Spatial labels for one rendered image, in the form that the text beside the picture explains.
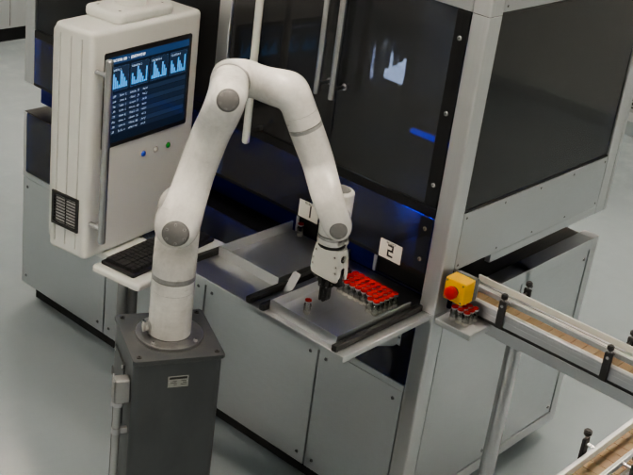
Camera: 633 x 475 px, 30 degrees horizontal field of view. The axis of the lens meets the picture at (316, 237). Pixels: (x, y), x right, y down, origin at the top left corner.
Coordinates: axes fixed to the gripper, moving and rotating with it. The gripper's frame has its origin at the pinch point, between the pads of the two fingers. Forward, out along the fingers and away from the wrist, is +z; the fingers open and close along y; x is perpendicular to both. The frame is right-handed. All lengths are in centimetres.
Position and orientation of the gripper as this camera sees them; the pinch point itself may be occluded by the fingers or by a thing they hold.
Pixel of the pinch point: (324, 292)
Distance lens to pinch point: 327.5
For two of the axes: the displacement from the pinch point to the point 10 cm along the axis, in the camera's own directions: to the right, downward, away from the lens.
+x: -6.7, 2.4, -7.0
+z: -1.2, 9.0, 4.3
